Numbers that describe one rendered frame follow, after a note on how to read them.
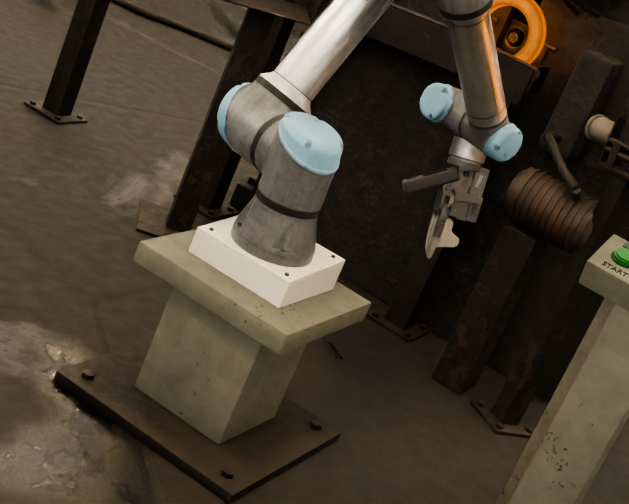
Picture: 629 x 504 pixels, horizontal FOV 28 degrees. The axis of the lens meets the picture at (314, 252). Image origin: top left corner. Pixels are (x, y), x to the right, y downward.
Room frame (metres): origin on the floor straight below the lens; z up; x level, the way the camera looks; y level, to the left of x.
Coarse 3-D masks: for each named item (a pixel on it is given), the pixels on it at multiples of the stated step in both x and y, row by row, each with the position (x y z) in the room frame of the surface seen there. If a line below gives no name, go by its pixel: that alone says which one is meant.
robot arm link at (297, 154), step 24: (288, 120) 2.04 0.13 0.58; (312, 120) 2.09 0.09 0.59; (264, 144) 2.05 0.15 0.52; (288, 144) 2.01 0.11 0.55; (312, 144) 2.01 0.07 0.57; (336, 144) 2.05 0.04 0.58; (264, 168) 2.05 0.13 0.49; (288, 168) 2.01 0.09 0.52; (312, 168) 2.01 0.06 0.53; (336, 168) 2.05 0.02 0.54; (264, 192) 2.03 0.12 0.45; (288, 192) 2.01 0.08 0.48; (312, 192) 2.02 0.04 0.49
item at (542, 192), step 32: (512, 192) 2.65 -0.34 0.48; (544, 192) 2.64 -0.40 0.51; (512, 224) 2.68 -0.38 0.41; (544, 224) 2.62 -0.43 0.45; (576, 224) 2.59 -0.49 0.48; (512, 256) 2.64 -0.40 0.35; (480, 288) 2.65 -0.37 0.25; (512, 288) 2.63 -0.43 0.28; (480, 320) 2.64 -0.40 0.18; (448, 352) 2.65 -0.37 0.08; (480, 352) 2.63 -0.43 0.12; (448, 384) 2.64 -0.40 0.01
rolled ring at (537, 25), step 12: (504, 0) 2.93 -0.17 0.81; (516, 0) 2.92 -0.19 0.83; (528, 0) 2.91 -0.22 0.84; (528, 12) 2.91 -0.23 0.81; (540, 12) 2.91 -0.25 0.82; (528, 24) 2.90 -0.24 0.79; (540, 24) 2.89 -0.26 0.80; (528, 36) 2.90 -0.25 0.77; (540, 36) 2.89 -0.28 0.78; (528, 48) 2.89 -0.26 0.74; (540, 48) 2.90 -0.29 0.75; (528, 60) 2.89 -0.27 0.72
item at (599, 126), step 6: (600, 114) 2.73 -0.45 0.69; (588, 120) 2.72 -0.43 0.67; (594, 120) 2.71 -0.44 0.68; (600, 120) 2.70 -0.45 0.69; (606, 120) 2.70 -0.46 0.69; (588, 126) 2.71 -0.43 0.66; (594, 126) 2.70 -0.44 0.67; (600, 126) 2.69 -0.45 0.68; (606, 126) 2.67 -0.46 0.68; (612, 126) 2.67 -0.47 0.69; (588, 132) 2.71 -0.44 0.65; (594, 132) 2.69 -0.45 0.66; (600, 132) 2.68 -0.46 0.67; (606, 132) 2.66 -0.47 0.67; (588, 138) 2.72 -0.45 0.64; (594, 138) 2.70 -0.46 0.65; (600, 138) 2.68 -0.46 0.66; (606, 138) 2.65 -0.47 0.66
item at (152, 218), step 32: (224, 0) 2.77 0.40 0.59; (256, 0) 2.88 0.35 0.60; (288, 0) 3.00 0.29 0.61; (320, 0) 2.82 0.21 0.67; (256, 32) 2.86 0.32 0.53; (224, 96) 2.85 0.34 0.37; (192, 160) 2.85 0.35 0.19; (192, 192) 2.86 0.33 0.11; (160, 224) 2.85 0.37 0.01; (192, 224) 2.86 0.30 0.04
